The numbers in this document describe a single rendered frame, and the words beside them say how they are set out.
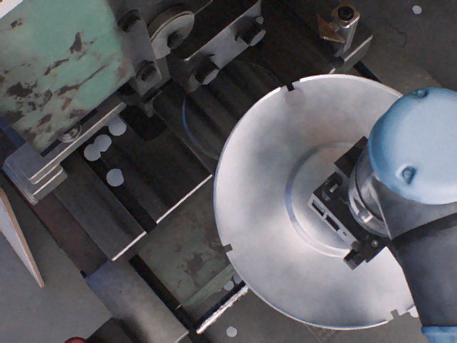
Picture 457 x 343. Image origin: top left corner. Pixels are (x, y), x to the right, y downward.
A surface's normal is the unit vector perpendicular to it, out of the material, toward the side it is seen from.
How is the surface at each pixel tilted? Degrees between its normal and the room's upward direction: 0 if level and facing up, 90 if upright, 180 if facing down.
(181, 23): 90
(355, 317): 7
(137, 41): 90
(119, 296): 0
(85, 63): 90
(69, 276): 0
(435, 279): 44
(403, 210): 53
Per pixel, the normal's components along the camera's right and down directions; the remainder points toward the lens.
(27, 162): -0.02, -0.25
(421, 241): -0.68, 0.01
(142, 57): 0.66, 0.72
